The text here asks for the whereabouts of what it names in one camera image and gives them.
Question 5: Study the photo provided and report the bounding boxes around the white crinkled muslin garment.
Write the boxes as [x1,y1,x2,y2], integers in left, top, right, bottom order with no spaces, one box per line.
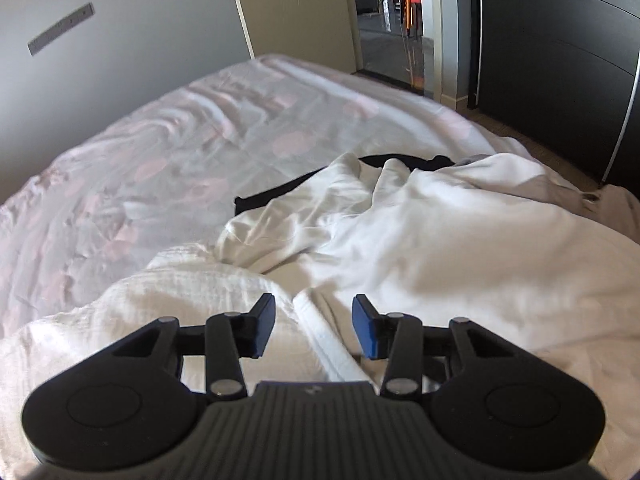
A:
[0,242,381,480]

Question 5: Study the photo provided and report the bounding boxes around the white smooth shirt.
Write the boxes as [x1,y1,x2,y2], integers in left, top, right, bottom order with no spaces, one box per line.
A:
[215,154,639,479]

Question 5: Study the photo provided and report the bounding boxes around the black garment under pile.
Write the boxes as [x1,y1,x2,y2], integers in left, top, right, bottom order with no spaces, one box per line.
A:
[233,153,454,216]

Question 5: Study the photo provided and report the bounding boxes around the orange chair in hallway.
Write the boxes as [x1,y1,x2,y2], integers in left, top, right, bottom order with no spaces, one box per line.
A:
[401,0,423,39]

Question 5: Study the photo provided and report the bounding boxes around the black sliding wardrobe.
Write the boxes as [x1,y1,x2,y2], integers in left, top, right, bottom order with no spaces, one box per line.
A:
[470,0,639,193]

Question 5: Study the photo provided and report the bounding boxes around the beige bedroom door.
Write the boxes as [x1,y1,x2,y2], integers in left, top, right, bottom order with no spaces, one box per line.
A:
[235,0,361,74]

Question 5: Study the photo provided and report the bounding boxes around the grey wall plate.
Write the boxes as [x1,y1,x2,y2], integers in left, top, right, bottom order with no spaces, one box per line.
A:
[27,2,94,56]

